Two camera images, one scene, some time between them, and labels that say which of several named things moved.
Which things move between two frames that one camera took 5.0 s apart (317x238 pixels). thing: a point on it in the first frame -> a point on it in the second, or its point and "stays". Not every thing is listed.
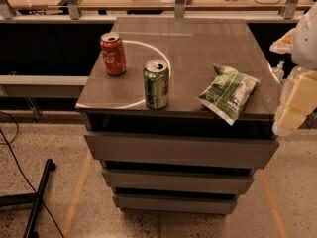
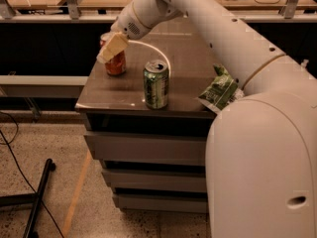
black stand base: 37,197 stays
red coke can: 114,54 stays
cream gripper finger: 301,102 -> 127,23
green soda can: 156,75 stays
